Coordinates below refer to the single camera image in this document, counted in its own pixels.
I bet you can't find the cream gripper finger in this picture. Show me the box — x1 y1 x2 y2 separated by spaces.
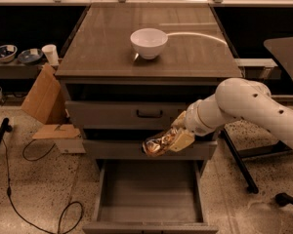
171 111 186 129
169 129 195 152

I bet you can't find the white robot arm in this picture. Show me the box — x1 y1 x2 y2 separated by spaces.
169 78 293 152

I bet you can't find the grey drawer cabinet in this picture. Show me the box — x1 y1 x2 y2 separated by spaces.
54 2 244 168

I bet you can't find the grey bottom drawer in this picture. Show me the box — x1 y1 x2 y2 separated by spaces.
83 160 218 234

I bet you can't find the grey drawer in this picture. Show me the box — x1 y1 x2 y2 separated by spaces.
83 139 217 160
65 101 188 130
83 160 218 234

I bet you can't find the grey middle drawer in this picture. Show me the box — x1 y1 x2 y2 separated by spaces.
83 139 217 160

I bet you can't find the white bowl on counter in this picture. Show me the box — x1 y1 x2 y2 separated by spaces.
130 28 168 59

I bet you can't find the grey top drawer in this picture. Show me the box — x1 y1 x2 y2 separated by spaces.
65 101 188 130

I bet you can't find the black caster foot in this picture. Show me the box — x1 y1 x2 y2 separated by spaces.
274 193 293 207

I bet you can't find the dark side table top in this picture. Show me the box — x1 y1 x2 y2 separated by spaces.
264 37 293 82

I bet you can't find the brown cardboard box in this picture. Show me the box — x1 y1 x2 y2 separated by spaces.
21 63 80 139

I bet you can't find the white paper cup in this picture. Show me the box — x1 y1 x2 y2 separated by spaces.
42 44 59 65

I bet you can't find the blue patterned bowl right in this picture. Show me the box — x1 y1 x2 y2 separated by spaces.
18 48 43 65

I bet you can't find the blue patterned bowl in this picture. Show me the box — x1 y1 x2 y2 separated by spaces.
18 48 43 65
0 45 18 63

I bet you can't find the grey side shelf left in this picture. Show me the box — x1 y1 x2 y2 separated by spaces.
0 59 48 80

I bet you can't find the blue patterned bowl left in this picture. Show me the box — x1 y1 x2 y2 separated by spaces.
0 45 18 63

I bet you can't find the black table leg frame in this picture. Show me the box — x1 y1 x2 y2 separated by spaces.
220 129 291 194

